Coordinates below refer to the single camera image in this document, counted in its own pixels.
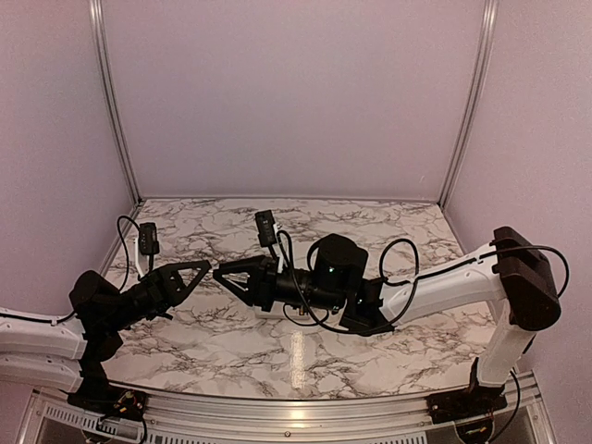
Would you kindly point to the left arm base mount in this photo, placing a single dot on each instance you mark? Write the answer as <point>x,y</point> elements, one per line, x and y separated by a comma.
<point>98,395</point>

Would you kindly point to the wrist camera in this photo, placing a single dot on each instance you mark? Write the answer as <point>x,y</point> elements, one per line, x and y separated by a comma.
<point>146,248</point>
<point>267,235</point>

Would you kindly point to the aluminium frame post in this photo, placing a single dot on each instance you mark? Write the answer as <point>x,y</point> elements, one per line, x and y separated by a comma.
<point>96,8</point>
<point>476,88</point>

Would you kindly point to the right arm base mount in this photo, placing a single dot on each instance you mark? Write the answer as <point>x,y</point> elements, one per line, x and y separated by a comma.
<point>473,400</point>

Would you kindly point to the front aluminium rail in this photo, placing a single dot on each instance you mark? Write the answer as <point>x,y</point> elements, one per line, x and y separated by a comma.
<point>190,418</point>

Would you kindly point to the right aluminium frame post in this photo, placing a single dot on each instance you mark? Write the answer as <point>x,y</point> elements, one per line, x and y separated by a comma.
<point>476,88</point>

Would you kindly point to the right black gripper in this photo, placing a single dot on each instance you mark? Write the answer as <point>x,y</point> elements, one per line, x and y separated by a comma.
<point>262,271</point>

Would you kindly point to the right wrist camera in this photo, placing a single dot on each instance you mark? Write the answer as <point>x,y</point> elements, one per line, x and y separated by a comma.
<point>267,235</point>

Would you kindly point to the white remote control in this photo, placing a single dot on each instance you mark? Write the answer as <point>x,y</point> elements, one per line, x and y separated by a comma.
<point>279,310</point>

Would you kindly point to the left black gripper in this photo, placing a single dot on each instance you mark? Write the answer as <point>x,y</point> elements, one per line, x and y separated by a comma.
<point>164,288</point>

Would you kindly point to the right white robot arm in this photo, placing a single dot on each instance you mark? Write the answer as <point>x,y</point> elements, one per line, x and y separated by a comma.
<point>509,270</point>

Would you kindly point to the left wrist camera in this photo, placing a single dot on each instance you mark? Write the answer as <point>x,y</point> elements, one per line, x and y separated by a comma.
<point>146,248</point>

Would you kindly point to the left aluminium frame post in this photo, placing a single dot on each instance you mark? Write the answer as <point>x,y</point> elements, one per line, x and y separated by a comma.
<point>96,8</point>

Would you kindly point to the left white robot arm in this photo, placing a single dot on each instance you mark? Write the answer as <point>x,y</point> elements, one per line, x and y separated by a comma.
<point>68,352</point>

